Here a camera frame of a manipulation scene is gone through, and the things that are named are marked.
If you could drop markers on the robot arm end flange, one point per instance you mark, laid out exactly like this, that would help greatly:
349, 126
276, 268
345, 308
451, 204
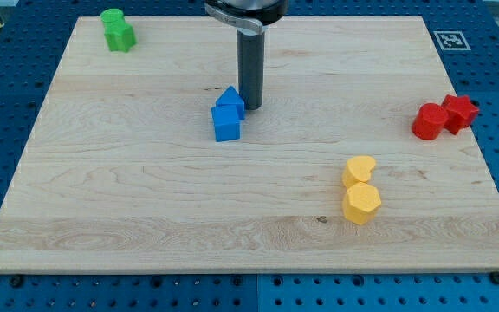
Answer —
252, 16

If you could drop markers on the green star block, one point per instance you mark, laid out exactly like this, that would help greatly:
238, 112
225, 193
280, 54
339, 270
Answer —
120, 36

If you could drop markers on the red star block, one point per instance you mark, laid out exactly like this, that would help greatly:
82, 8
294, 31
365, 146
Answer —
461, 112

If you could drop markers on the blue cube block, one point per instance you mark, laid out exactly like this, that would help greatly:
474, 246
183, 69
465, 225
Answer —
226, 123

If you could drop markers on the blue triangle block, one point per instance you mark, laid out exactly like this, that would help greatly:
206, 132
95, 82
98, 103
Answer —
230, 97

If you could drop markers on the yellow heart block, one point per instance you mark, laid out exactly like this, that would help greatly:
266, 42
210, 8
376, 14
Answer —
358, 169

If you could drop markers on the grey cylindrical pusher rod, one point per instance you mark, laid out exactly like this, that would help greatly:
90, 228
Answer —
250, 63

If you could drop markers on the yellow hexagon block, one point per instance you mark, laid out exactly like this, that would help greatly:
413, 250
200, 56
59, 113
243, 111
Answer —
361, 203

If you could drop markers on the wooden board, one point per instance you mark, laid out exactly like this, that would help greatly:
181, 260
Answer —
122, 173

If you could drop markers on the red cylinder block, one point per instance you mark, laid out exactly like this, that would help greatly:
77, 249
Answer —
429, 121

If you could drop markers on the green cylinder block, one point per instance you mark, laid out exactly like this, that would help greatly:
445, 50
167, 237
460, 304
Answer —
112, 18

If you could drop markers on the white fiducial marker tag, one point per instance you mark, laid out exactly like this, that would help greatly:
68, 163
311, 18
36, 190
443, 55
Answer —
451, 40

